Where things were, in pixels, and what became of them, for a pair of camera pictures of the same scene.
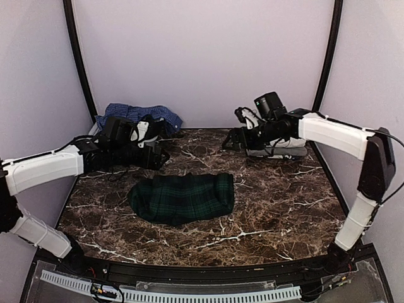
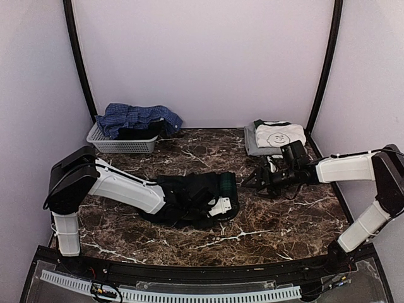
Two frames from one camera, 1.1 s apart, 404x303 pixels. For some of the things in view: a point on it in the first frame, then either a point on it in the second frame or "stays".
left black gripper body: [145, 161] to [201, 225]
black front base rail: [185, 274] stays
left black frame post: [77, 53] stays
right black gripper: [246, 144] to [260, 173]
